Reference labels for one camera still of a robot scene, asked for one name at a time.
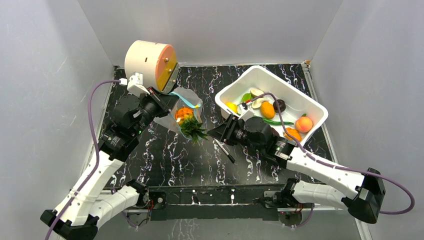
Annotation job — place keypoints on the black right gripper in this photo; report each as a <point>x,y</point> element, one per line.
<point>228,129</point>

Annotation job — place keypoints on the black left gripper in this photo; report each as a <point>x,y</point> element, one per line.
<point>163,109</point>

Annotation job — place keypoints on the green toy leaf vegetable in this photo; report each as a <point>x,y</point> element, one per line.
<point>247,97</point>

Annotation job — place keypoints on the orange toy pineapple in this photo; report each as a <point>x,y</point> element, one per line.
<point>189,124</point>

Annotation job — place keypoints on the toy orange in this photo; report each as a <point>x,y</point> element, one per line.
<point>267,110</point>

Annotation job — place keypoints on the toy mushroom slice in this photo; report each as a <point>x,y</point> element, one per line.
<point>255,92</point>

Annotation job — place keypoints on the clear blue zip top bag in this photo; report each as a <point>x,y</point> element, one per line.
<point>185,98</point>

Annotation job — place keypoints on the dark brown toy fruit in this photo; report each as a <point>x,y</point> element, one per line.
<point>279,105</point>

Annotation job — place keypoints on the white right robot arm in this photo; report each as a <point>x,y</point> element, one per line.
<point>361,195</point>

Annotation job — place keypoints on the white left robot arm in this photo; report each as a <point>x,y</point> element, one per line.
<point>79,216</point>

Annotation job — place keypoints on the yellow toy lemon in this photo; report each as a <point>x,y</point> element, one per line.
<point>233,107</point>

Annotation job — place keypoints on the black and silver pen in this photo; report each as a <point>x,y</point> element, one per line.
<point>221,146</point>

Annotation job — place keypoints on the green toy chili pepper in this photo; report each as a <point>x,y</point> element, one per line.
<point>275,123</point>

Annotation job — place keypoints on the cream cylindrical container orange lid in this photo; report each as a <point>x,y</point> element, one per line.
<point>156,62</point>

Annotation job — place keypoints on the orange toy carrot piece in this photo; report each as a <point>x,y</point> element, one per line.
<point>292,132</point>

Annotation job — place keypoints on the white plastic bin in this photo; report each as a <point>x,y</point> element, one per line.
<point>291,89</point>

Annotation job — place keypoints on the toy peach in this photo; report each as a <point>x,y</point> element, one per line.
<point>304,124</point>

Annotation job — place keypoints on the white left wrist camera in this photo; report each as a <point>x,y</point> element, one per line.
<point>134,85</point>

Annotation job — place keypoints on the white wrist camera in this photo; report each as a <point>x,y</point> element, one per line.
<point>134,85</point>
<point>245,111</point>

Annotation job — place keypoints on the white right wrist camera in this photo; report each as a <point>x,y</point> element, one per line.
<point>245,111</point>

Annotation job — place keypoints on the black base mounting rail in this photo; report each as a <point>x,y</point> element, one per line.
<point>212,202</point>

